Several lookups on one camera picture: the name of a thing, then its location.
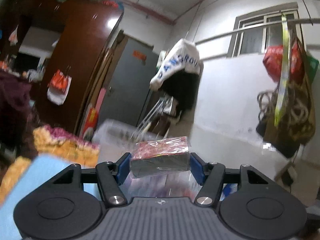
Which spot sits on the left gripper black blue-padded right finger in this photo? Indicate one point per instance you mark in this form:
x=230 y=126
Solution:
x=212 y=176

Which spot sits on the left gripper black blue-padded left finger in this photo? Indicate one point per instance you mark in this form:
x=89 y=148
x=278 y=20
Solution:
x=108 y=176

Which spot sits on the red black box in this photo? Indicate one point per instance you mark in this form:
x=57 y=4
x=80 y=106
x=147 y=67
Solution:
x=158 y=157

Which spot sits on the clear plastic perforated basket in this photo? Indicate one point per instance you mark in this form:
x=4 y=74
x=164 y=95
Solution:
x=116 y=138

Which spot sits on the metal crutches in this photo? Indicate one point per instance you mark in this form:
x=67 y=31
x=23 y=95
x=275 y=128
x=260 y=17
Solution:
x=157 y=110

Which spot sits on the red white hanging bag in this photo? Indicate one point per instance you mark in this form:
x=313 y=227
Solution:
x=58 y=88

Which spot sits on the grey metal door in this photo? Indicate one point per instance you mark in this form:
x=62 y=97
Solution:
x=127 y=92

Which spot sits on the white black hanging jacket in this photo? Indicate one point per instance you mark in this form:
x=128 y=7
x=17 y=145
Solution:
x=179 y=75

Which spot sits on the maroon clothes pile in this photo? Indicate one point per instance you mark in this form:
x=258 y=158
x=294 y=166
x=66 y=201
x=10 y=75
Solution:
x=15 y=109

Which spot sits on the dark red wooden wardrobe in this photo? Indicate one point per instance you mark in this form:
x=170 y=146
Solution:
x=86 y=28

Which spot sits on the metal clothes rail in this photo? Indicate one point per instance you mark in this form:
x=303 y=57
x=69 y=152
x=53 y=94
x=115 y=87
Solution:
x=311 y=21

